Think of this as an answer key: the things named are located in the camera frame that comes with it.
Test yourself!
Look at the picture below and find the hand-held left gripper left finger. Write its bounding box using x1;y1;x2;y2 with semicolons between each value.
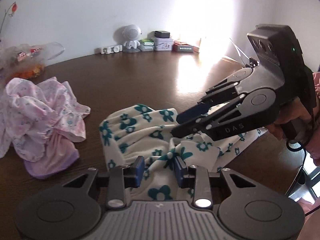
62;156;145;210

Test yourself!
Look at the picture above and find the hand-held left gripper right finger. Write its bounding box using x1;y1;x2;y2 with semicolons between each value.
174;156;257;208

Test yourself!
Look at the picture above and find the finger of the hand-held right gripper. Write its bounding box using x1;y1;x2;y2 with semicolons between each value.
171;94;266;142
176;73;244;125

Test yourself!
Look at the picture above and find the cream teal-flower garment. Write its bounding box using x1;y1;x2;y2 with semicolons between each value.
99;103;267;202

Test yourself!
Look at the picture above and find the person's right hand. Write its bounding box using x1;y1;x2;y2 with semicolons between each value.
266;99;320;166

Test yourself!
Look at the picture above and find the dark labelled box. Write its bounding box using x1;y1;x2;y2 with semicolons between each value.
173;43;194;53

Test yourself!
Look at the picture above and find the red box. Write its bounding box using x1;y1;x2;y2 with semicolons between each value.
174;39;201;53

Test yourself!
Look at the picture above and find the grey tin box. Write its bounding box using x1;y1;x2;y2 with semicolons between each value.
150;36;174;52

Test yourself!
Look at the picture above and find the green box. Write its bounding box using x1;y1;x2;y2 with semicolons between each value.
139;38;154;53

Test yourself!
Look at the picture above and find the white robot-shaped speaker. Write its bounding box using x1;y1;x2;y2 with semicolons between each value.
121;24;143;54

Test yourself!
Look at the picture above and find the small white desk ornament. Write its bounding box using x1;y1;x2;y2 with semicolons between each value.
94;45;123;55

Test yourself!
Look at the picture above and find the pink floral garment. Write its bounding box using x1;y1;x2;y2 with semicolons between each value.
0;77;92;180

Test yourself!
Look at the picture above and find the clear plastic snack bag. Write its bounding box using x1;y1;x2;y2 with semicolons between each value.
0;42;66;78

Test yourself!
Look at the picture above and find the black cable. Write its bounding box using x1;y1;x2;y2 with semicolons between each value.
286;137;308;173

